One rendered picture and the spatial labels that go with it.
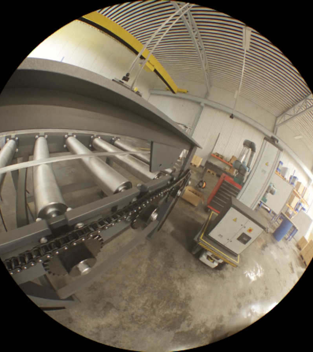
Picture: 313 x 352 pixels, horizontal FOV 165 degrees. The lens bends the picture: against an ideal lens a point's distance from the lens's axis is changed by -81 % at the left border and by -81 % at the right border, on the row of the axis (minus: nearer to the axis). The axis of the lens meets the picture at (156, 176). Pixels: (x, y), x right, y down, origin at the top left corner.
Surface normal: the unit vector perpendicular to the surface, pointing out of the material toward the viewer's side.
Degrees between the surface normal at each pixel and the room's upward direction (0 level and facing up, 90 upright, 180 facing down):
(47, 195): 3
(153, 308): 0
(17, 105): 90
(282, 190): 90
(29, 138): 90
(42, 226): 0
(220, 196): 90
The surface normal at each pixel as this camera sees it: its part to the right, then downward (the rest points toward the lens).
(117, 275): 0.35, -0.87
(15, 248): 0.80, 0.47
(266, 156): -0.59, 0.09
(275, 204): -0.77, -0.06
